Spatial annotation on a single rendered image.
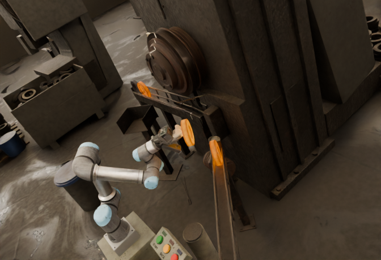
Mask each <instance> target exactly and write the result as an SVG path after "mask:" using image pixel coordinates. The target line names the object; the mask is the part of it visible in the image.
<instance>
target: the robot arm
mask: <svg viewBox="0 0 381 260"><path fill-rule="evenodd" d="M182 136H183V134H182V130H181V126H179V125H175V130H173V132H172V131H171V129H170V128H169V127H168V126H165V127H163V128H162V129H160V130H159V131H158V134H157V135H156V136H151V140H150V141H148V142H147V143H145V144H143V145H142V146H140V147H138V148H137V149H135V150H134V151H133V157H134V159H135V160H136V161H144V162H145V163H146V164H147V169H146V171H142V170H135V169H124V168H112V167H102V166H101V165H100V164H101V159H100V157H99V147H98V146H97V145H96V144H94V143H91V142H86V143H82V144H81V145H80V147H79V148H78V151H77V154H76V156H75V158H74V160H73V163H72V169H73V172H74V173H75V174H76V175H77V176H78V177H79V178H81V179H83V180H87V181H92V182H93V183H94V185H95V187H96V189H97V191H98V192H99V195H98V197H99V199H100V201H101V205H100V206H99V207H98V209H97V210H95V213H94V220H95V221H96V223H97V225H99V226H100V227H101V228H102V229H103V230H104V231H105V232H106V233H107V236H108V238H109V240H110V241H111V242H112V243H118V242H121V241H122V240H124V239H125V238H126V237H127V235H128V234H129V231H130V225H129V224H128V223H127V222H126V221H124V220H122V219H120V218H119V217H118V216H117V211H118V206H119V203H120V199H121V193H120V191H119V190H118V189H116V188H115V187H112V186H111V185H110V183H109V181H116V182H128V183H135V184H145V187H146V188H148V189H155V188H156V187H157V185H158V181H159V172H160V171H161V170H162V169H163V167H164V163H163V162H162V161H161V159H160V158H158V157H157V156H156V155H155V154H154V153H155V152H157V151H159V150H160V149H161V148H165V149H167V150H170V151H173V152H177V153H180V152H181V146H180V145H178V144H175V143H176V142H177V141H178V140H179V139H180V138H181V137H182Z"/></svg>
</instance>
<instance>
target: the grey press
mask: <svg viewBox="0 0 381 260"><path fill-rule="evenodd" d="M0 15H1V16H2V17H3V18H4V20H5V21H6V23H7V24H8V25H9V26H10V28H11V29H13V30H18V32H19V33H20V35H19V36H17V37H16V38H17V39H18V40H19V42H20V43H21V44H22V46H23V47H24V49H25V50H26V51H27V53H28V54H29V55H34V54H36V53H37V52H39V50H38V48H39V47H41V46H43V45H45V44H47V43H48V42H49V40H48V38H47V37H46V35H48V34H50V36H51V38H52V39H53V41H54V42H55V44H56V45H57V47H58V48H59V51H60V54H59V55H58V56H56V57H54V58H52V59H51V60H49V61H48V62H46V63H44V64H43V65H41V66H39V67H38V68H36V69H34V72H35V73H36V74H37V75H41V76H43V77H45V78H46V80H47V81H49V80H50V79H52V78H54V77H55V76H57V75H59V77H60V76H61V75H63V74H60V72H59V71H66V70H68V69H69V68H72V69H73V72H72V73H74V72H75V70H74V68H73V64H75V65H78V66H82V67H83V68H84V69H85V71H86V73H87V74H88V76H89V77H90V79H91V80H92V82H93V83H94V84H95V85H96V86H95V87H96V89H97V90H98V92H99V93H100V95H101V97H102V98H105V97H106V96H108V95H109V94H110V93H112V92H113V91H115V90H116V89H118V88H119V87H120V86H122V85H123V81H122V79H121V77H120V75H119V73H118V71H117V69H116V67H115V65H114V63H113V61H112V59H111V57H110V55H109V53H108V52H107V50H106V48H105V46H104V44H103V42H102V40H101V38H100V36H99V34H98V32H97V30H96V28H95V26H94V24H93V22H92V20H91V18H90V16H89V14H88V10H87V9H86V7H85V5H84V3H83V1H82V0H0ZM72 73H71V74H72Z"/></svg>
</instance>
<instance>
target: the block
mask: <svg viewBox="0 0 381 260"><path fill-rule="evenodd" d="M203 115H204V117H205V120H206V122H207V125H208V127H209V129H210V132H211V134H212V136H213V135H214V136H218V137H220V139H221V141H222V140H223V139H225V137H227V136H228V135H229V134H230V133H229V131H228V128H227V126H226V123H225V120H224V118H223V115H222V112H221V110H220V108H219V107H217V106H215V105H212V106H210V107H209V108H207V109H206V110H205V111H203Z"/></svg>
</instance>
